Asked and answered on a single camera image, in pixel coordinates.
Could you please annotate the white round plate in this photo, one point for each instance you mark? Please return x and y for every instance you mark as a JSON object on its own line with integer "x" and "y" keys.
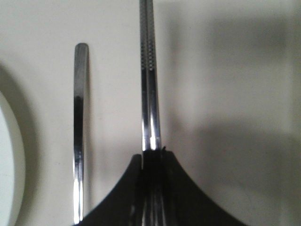
{"x": 12, "y": 165}

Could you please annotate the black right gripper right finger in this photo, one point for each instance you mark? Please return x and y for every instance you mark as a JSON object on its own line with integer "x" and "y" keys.
{"x": 185, "y": 204}

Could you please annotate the cream rabbit serving tray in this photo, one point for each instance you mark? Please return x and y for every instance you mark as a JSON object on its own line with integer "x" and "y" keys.
{"x": 229, "y": 83}

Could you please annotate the silver chopstick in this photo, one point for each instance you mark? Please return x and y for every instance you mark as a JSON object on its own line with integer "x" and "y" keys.
{"x": 153, "y": 207}
{"x": 145, "y": 10}

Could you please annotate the silver metal fork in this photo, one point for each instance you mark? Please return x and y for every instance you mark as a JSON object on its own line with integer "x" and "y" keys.
{"x": 81, "y": 57}

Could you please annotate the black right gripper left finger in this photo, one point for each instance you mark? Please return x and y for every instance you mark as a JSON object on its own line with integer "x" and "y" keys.
{"x": 118, "y": 207}

